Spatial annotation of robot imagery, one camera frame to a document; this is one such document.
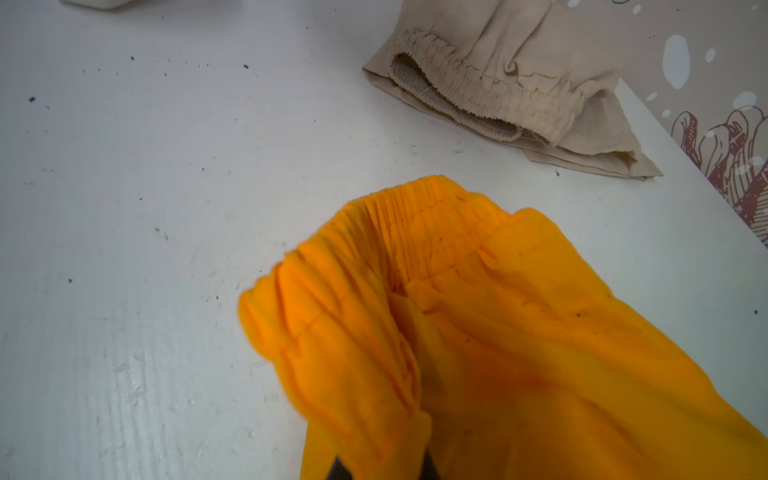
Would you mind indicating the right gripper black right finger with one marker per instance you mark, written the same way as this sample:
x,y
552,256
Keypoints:
x,y
428,469

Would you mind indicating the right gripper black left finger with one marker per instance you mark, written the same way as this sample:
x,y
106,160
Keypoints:
x,y
338,471

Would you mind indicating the orange shorts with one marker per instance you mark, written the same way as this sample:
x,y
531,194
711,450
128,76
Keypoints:
x,y
425,317

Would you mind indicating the beige drawstring shorts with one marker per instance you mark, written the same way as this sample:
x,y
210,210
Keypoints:
x,y
523,73

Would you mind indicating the white mug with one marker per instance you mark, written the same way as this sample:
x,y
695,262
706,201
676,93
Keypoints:
x,y
105,5

